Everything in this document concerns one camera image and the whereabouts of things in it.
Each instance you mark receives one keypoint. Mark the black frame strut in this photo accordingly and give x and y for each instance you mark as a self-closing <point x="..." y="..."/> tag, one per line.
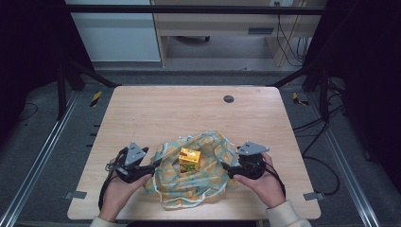
<point x="61" y="94"/>
<point x="324" y="97"/>

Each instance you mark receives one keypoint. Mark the aluminium floor rail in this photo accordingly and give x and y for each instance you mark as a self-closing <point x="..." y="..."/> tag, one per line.
<point x="38" y="160"/>
<point x="345" y="170"/>

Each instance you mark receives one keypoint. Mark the yellow drink carton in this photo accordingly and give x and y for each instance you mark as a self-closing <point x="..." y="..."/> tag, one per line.
<point x="189" y="159"/>

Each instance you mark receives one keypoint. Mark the person's right hand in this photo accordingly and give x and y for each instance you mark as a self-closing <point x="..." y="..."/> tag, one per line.
<point x="268" y="189"/>

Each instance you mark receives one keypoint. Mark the green orange-print cloth bag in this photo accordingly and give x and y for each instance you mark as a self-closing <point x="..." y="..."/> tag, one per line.
<point x="189" y="186"/>

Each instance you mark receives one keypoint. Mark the grey table edge bracket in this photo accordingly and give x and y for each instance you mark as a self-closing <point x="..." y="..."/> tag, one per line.
<point x="313" y="196"/>
<point x="75" y="195"/>

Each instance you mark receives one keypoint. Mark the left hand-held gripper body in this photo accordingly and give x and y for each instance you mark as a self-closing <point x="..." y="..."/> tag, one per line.
<point x="132" y="156"/>

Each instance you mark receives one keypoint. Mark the white cabinet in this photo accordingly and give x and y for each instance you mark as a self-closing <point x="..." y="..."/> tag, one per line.
<point x="116" y="38"/>

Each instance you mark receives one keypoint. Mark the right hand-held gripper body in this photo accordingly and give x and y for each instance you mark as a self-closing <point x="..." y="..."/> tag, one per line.
<point x="252" y="164"/>

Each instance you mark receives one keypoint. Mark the black horizontal frame bar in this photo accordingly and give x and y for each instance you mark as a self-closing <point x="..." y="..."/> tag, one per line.
<point x="189" y="9"/>

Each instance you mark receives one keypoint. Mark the yellow black tape strip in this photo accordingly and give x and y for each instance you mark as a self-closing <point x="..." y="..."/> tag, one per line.
<point x="96" y="98"/>
<point x="298" y="99"/>

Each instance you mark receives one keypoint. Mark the person's left hand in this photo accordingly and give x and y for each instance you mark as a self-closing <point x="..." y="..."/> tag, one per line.
<point x="118" y="198"/>

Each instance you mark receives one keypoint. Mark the black curtain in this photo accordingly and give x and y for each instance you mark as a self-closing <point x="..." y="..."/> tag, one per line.
<point x="28" y="47"/>
<point x="372" y="78"/>

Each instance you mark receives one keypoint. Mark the grey round table grommet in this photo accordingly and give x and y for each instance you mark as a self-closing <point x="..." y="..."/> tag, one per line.
<point x="229" y="99"/>

